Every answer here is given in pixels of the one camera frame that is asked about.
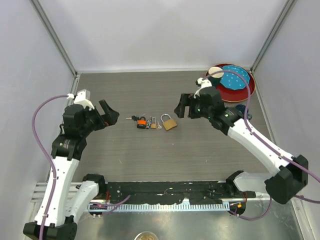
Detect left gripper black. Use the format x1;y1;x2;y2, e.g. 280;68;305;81
80;99;119;137

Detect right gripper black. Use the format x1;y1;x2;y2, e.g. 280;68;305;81
174;93;213;120

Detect large brass padlock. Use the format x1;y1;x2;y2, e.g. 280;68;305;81
160;113;178;131

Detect small brass padlock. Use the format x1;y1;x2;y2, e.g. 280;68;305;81
150;116;157;129

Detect orange black padlock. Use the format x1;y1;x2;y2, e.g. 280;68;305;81
136;119;147;129

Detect small padlock key bunch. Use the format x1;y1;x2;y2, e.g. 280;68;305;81
146;117;152;129

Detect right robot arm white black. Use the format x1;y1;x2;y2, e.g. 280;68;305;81
174;86;309;205

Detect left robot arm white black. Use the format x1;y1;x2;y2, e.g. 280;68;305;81
23;100;120;240

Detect dark green cup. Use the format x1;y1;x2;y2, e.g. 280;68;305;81
207;66;224;87

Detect red round tray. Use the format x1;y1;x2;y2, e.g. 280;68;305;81
205;63;256;103

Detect blue dotted plate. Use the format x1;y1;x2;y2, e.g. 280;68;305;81
220;65;251;90

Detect dark blue mug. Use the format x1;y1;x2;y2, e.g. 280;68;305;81
235;104;253;121

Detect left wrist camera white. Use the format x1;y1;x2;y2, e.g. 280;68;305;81
66;89;95;111

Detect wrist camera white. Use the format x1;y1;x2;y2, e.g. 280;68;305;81
193;77;212;99
66;89;95;111

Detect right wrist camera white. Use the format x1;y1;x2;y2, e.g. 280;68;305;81
193;77;212;99

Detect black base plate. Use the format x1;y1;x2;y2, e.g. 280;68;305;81
93;181;256;205

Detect white slotted cable duct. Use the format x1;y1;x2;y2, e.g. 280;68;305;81
87;202;230;211

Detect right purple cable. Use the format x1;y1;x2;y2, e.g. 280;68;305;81
203;69;320;221

